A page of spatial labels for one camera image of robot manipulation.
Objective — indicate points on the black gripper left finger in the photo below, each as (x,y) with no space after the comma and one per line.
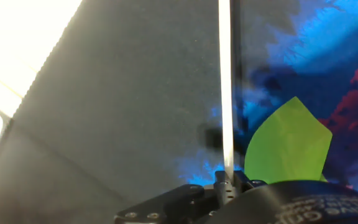
(172,202)

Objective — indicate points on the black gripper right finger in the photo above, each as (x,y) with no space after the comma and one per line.
(244,182)

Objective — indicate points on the green flag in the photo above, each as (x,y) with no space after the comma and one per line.
(287,146)

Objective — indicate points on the printed landscape tablecloth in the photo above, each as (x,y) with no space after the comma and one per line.
(135,93)

